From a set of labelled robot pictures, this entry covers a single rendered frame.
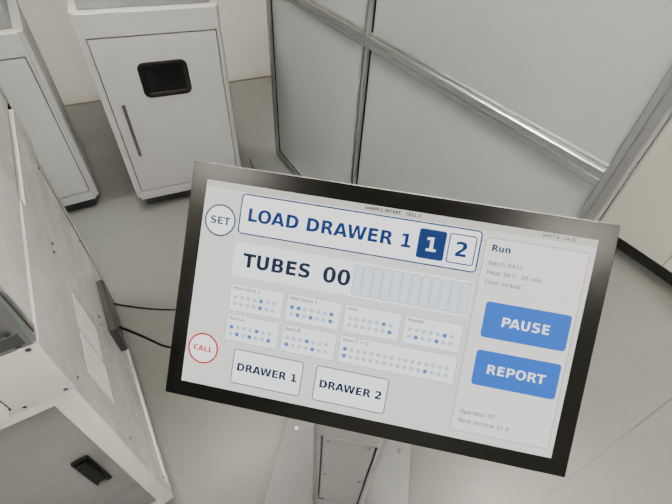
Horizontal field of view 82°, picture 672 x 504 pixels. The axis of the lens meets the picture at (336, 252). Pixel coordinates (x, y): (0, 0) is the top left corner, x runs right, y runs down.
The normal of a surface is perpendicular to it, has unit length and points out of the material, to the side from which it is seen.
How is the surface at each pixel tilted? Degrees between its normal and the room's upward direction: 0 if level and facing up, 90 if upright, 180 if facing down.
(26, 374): 90
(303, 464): 5
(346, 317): 50
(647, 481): 0
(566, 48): 90
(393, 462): 5
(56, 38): 90
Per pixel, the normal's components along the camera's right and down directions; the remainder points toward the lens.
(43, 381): 0.53, 0.61
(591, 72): -0.88, 0.30
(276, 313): -0.11, 0.07
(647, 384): 0.04, -0.71
